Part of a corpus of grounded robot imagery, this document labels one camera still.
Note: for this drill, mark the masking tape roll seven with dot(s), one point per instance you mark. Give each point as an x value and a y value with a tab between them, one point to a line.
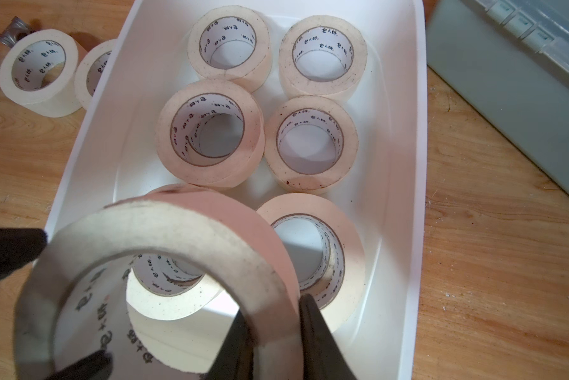
322	34

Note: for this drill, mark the masking tape roll six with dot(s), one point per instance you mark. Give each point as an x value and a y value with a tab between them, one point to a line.
326	251

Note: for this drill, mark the masking tape roll five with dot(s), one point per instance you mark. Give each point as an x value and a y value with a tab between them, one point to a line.
74	301

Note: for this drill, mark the metal pipe tee fitting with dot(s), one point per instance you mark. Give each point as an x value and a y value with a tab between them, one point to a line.
14	32

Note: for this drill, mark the masking tape roll one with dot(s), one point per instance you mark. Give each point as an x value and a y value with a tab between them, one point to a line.
90	71

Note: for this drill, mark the masking tape roll three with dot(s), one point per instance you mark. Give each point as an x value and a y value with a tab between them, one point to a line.
211	134

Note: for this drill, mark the masking tape roll eight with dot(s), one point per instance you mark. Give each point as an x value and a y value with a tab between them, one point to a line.
311	144

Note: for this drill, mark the grey lidded plastic box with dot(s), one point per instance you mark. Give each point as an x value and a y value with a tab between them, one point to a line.
510	60

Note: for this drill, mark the masking tape roll two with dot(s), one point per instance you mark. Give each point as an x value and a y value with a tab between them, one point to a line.
231	43

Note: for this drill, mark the masking tape roll four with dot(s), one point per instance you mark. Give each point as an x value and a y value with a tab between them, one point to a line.
38	73

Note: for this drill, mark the white plastic storage tray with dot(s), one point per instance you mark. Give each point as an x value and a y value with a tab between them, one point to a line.
114	155

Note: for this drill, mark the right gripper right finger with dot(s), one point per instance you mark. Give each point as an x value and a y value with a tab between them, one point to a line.
322	358

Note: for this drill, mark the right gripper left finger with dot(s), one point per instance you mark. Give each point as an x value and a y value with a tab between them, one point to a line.
20	246

